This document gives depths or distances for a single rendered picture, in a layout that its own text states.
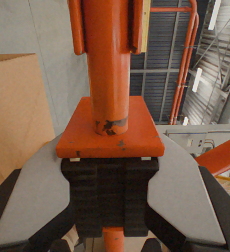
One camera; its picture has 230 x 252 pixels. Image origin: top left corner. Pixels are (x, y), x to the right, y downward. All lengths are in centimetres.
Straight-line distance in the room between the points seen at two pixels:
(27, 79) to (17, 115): 6
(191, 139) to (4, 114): 123
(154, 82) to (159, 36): 273
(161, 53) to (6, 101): 1098
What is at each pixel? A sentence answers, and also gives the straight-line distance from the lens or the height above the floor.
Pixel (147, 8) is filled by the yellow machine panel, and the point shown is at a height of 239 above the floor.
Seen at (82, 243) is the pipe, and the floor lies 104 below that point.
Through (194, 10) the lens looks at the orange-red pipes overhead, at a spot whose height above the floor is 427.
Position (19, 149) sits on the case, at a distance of 26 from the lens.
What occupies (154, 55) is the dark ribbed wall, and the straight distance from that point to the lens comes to 1101.
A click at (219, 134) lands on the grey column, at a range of 148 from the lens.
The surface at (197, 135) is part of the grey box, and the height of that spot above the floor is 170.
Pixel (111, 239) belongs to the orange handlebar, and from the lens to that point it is 19.
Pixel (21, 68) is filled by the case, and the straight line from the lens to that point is 28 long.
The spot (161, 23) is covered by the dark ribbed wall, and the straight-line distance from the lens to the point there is 1090.
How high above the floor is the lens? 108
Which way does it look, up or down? level
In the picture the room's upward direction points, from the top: 89 degrees clockwise
